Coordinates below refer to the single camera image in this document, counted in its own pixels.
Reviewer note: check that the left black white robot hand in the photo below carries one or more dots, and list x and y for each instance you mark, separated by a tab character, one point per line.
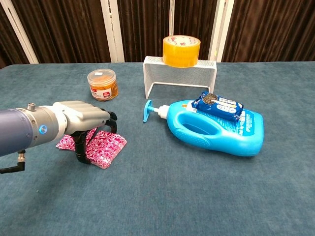
81	114

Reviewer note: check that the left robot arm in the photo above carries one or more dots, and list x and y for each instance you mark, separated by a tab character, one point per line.
17	130

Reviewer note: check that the clear jar of rubber bands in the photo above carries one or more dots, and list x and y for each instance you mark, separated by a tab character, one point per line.
103	86

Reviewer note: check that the dark brown curtain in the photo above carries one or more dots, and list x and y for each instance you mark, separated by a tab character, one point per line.
61	29

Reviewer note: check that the white mesh desk shelf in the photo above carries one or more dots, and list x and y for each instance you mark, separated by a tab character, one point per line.
177	75

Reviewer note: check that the yellow packing tape roll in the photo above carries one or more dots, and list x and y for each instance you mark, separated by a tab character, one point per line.
181	52

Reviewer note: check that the blue felt table mat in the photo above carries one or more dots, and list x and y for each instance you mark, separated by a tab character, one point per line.
172	191

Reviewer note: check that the blue Oreo cookie pack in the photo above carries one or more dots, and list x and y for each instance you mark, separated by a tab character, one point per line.
219	107

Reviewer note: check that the blue detergent pump bottle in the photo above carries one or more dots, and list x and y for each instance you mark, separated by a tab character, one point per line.
221	137

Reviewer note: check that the thin white frame post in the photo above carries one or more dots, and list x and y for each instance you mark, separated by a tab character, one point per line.
171	19

